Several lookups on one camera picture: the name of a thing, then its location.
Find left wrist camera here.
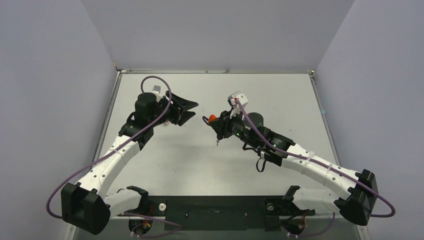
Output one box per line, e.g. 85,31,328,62
151,85,163,99

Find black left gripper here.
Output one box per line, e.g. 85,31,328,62
149,92,198,128

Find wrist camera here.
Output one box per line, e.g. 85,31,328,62
151,85,163,99
227,91,249,119

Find orange black padlock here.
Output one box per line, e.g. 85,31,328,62
201,114,218,126

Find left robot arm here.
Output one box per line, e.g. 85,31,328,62
60,91,199,235

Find black keys of orange padlock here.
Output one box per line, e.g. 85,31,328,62
215,134,222,147

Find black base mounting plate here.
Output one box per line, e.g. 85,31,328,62
130,195,316,232

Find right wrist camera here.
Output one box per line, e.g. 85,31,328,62
227,91,249,119

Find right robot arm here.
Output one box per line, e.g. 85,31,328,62
204,111,378,226

